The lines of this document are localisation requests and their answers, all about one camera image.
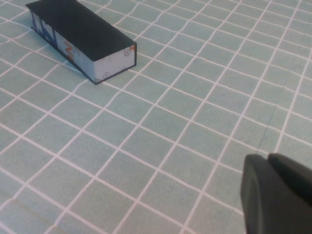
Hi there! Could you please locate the green checked tablecloth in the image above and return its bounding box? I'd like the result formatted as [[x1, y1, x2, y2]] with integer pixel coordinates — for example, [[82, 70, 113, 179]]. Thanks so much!
[[0, 0, 312, 234]]

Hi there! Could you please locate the black glasses case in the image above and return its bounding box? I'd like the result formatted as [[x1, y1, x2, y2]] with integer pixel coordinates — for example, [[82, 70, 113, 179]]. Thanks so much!
[[25, 0, 137, 85]]

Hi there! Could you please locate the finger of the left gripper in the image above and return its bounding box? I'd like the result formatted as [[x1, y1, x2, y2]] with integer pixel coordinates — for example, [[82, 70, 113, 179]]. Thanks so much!
[[240, 153, 312, 234], [267, 153, 312, 197]]

